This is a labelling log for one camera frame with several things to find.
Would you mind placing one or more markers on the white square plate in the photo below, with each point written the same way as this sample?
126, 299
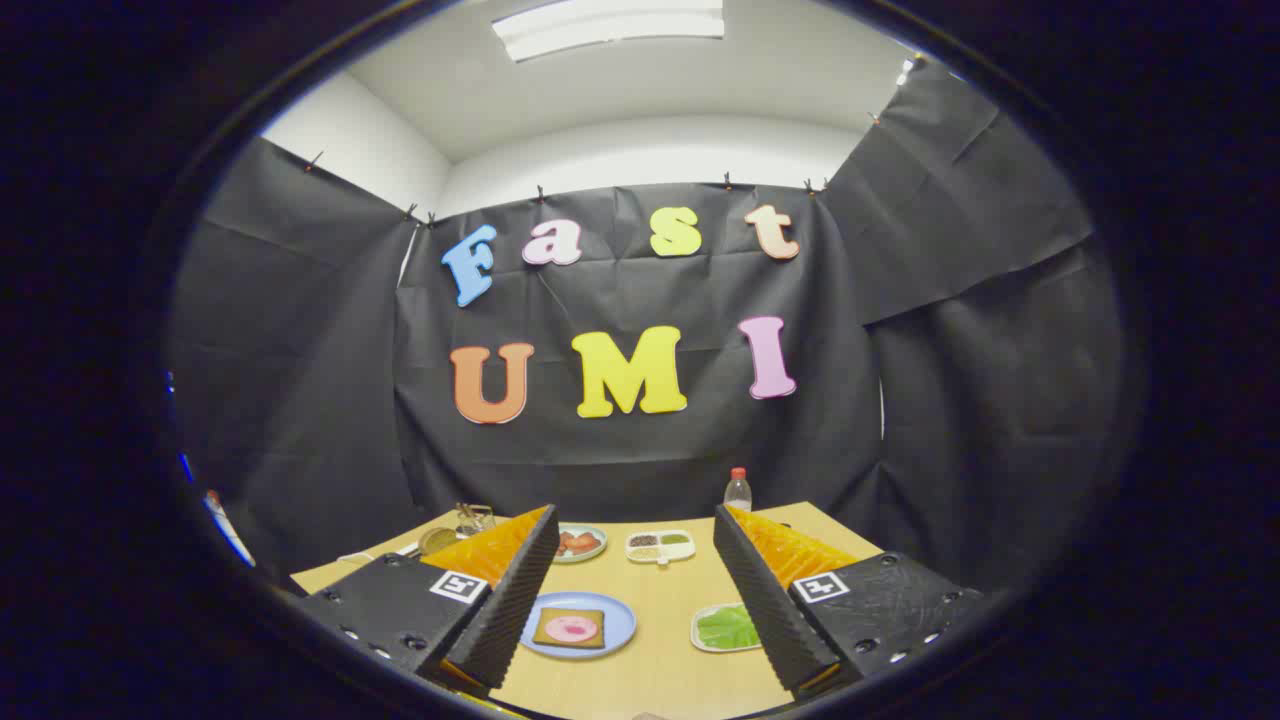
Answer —
700, 640

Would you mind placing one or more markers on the clear plastic water bottle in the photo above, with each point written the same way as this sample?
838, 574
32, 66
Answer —
737, 493

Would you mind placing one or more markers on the round blue plate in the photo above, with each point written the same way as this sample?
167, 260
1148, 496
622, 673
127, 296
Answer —
615, 615

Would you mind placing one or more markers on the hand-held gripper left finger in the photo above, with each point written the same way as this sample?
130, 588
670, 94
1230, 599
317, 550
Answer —
520, 600

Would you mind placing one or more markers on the white toaster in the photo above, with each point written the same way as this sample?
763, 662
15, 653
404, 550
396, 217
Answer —
405, 551

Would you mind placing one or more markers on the black backdrop cloth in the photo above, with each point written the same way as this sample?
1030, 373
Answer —
600, 470

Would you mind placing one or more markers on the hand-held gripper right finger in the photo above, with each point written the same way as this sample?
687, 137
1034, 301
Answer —
760, 610

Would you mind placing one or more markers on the green lettuce leaf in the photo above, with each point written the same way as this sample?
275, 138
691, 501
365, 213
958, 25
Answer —
728, 628

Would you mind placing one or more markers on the white divided condiment tray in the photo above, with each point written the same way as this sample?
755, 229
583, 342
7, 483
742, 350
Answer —
678, 552

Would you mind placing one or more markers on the pale green round plate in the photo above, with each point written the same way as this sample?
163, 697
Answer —
590, 555

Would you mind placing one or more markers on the pink ham slice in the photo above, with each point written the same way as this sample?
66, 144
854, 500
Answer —
572, 628

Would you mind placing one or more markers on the ceiling light panel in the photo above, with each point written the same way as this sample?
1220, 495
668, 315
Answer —
610, 25

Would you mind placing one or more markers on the brown toast slice with ham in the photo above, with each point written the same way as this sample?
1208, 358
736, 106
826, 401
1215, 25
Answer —
542, 628

